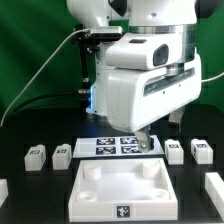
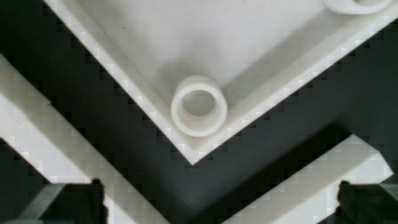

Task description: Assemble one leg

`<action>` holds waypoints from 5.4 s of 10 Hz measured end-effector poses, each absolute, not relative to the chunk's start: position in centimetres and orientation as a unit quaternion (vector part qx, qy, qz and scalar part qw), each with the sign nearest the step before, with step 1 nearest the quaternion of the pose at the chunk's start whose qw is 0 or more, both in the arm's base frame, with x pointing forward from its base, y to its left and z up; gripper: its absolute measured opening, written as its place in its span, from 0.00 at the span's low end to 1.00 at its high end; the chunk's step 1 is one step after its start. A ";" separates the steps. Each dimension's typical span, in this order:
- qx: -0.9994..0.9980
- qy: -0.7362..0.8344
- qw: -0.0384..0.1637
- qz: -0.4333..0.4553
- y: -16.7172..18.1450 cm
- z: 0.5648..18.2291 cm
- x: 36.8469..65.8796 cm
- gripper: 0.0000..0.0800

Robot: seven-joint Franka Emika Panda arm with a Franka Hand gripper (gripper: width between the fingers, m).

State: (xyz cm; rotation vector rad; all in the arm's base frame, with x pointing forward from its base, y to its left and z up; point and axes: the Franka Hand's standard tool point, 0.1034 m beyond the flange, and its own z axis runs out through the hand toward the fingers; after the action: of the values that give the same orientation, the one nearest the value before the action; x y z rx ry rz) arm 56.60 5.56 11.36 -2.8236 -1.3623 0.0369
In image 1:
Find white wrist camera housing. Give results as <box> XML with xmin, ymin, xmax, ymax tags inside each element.
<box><xmin>105</xmin><ymin>33</ymin><xmax>182</xmax><ymax>70</ymax></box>

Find white part left edge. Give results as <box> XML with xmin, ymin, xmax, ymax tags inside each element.
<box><xmin>0</xmin><ymin>179</ymin><xmax>8</xmax><ymax>207</ymax></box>

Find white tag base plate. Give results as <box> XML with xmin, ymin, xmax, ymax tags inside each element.
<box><xmin>72</xmin><ymin>134</ymin><xmax>165</xmax><ymax>159</ymax></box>

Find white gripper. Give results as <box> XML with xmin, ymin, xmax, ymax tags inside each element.
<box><xmin>106</xmin><ymin>54</ymin><xmax>201</xmax><ymax>153</ymax></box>

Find white part right edge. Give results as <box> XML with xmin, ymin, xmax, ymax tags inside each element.
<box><xmin>205</xmin><ymin>172</ymin><xmax>224</xmax><ymax>221</ymax></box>

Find white camera cable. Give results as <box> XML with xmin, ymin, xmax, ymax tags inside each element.
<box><xmin>0</xmin><ymin>27</ymin><xmax>92</xmax><ymax>128</ymax></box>

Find grey camera on stand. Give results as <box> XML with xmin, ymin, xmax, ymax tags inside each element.
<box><xmin>90</xmin><ymin>26</ymin><xmax>123</xmax><ymax>41</ymax></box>

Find black cable on table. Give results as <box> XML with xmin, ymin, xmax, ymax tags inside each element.
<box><xmin>3</xmin><ymin>91</ymin><xmax>88</xmax><ymax>124</ymax></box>

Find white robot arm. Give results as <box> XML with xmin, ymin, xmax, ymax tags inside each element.
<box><xmin>67</xmin><ymin>0</ymin><xmax>224</xmax><ymax>152</ymax></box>

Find white part edge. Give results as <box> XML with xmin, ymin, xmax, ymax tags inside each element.
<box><xmin>205</xmin><ymin>172</ymin><xmax>224</xmax><ymax>221</ymax></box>
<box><xmin>0</xmin><ymin>179</ymin><xmax>8</xmax><ymax>207</ymax></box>

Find white square table top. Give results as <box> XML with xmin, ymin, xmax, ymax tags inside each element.
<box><xmin>68</xmin><ymin>158</ymin><xmax>178</xmax><ymax>223</ymax></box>

